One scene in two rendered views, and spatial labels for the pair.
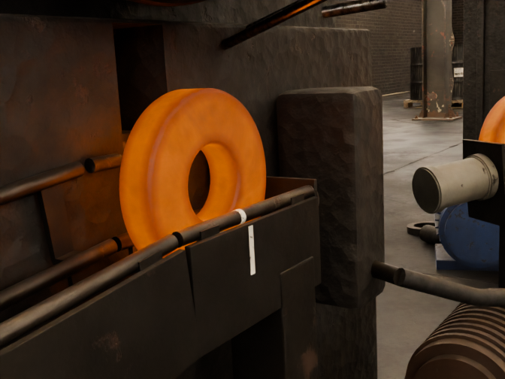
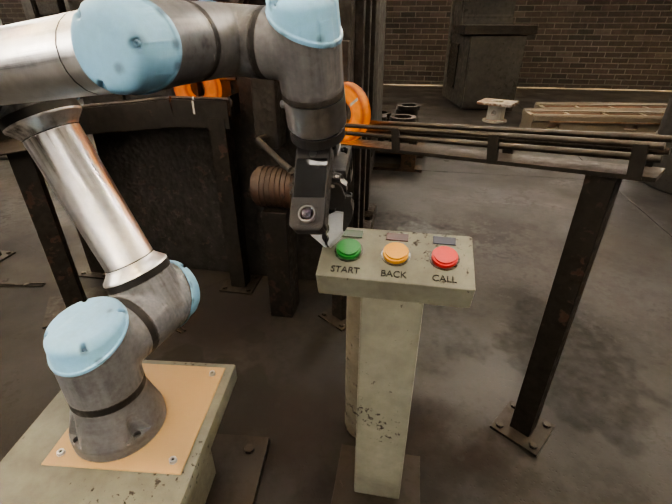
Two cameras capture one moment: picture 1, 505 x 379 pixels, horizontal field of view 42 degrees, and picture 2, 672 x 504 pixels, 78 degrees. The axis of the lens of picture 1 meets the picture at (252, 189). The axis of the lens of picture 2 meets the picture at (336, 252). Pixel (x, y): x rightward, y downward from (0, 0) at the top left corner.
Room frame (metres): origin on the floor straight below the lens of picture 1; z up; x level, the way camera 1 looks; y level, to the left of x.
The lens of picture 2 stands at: (0.36, -1.44, 0.92)
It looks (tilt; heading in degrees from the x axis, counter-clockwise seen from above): 29 degrees down; 66
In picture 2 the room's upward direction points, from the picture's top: straight up
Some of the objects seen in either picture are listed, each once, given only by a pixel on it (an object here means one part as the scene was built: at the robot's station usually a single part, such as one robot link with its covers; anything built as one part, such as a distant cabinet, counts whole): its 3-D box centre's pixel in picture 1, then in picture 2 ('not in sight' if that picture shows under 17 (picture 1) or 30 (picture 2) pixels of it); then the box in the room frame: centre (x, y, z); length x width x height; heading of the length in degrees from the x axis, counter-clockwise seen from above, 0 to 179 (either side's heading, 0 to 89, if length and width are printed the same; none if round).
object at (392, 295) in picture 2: not in sight; (385, 386); (0.68, -0.96, 0.31); 0.24 x 0.16 x 0.62; 146
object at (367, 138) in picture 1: (329, 195); (269, 108); (0.73, -0.09, 0.68); 0.11 x 0.08 x 0.24; 56
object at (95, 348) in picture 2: not in sight; (98, 348); (0.22, -0.83, 0.47); 0.13 x 0.12 x 0.14; 45
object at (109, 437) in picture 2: not in sight; (113, 403); (0.21, -0.83, 0.35); 0.15 x 0.15 x 0.10
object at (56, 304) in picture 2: not in sight; (36, 218); (-0.02, 0.10, 0.36); 0.26 x 0.20 x 0.72; 1
